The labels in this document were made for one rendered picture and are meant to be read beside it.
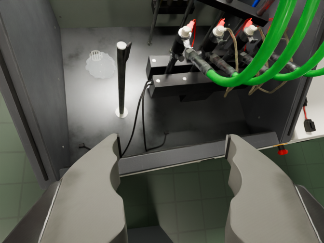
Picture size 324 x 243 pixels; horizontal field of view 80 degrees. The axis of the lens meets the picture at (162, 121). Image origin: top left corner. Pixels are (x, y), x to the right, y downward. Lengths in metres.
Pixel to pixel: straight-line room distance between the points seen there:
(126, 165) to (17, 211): 1.16
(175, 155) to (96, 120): 0.28
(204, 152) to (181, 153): 0.07
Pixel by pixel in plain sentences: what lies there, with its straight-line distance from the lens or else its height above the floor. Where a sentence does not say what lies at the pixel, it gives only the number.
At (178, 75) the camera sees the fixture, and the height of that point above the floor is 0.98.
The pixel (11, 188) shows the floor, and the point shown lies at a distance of 1.61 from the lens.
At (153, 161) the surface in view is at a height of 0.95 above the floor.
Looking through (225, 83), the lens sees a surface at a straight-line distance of 0.30.
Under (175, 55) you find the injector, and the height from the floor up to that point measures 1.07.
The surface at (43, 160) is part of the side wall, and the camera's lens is 0.49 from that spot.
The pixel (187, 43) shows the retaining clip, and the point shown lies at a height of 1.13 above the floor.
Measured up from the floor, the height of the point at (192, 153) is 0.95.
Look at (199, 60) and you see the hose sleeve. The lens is 0.37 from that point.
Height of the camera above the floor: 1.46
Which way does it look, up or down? 70 degrees down
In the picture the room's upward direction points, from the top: 35 degrees clockwise
